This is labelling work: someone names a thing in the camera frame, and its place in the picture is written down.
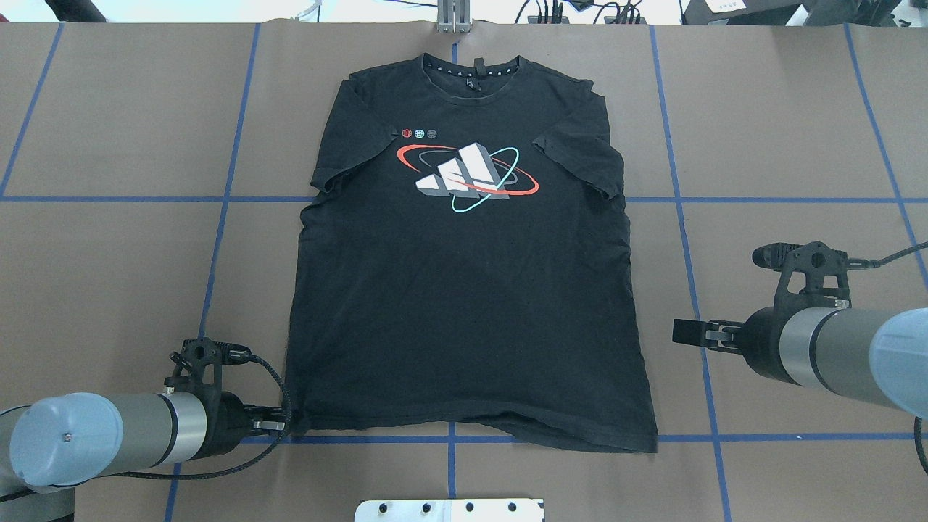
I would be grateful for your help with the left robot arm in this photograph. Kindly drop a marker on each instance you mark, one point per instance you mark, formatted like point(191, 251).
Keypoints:
point(54, 445)

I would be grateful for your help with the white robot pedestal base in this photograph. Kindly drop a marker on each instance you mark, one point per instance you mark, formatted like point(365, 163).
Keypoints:
point(467, 509)

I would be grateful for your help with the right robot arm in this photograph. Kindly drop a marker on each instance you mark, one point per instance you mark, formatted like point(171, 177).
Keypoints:
point(878, 357)

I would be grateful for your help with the black printed t-shirt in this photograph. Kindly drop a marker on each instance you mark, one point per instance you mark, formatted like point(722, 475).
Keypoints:
point(467, 259)

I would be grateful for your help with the aluminium frame post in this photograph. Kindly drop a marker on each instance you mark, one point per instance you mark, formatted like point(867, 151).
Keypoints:
point(453, 16)

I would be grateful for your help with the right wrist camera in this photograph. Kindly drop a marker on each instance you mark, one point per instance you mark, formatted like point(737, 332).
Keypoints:
point(811, 275)

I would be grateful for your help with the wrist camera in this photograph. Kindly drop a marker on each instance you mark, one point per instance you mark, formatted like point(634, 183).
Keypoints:
point(811, 275)
point(199, 366)

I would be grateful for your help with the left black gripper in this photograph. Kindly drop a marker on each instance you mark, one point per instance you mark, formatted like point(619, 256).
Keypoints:
point(225, 416)

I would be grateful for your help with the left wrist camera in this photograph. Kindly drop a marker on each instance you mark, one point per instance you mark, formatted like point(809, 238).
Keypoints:
point(199, 366)

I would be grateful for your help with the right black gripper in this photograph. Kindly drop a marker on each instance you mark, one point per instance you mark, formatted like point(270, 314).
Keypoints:
point(761, 343)

